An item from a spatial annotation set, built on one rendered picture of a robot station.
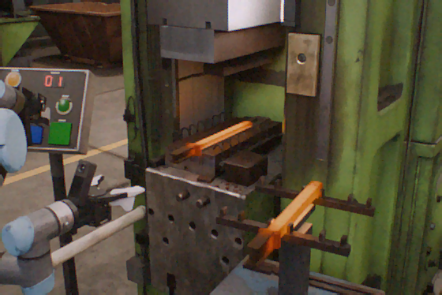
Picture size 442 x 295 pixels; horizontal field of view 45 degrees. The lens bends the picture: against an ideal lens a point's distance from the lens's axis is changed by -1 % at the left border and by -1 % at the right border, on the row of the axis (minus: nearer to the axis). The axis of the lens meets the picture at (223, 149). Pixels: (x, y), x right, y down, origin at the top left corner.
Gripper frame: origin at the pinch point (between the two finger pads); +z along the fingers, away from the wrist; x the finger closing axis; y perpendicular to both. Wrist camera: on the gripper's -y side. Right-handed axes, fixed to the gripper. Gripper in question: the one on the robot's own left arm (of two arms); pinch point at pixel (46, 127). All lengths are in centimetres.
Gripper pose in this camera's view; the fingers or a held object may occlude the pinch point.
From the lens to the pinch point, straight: 176.1
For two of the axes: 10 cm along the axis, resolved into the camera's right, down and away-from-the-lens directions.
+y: 0.8, -9.8, 1.7
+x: -9.9, -0.6, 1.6
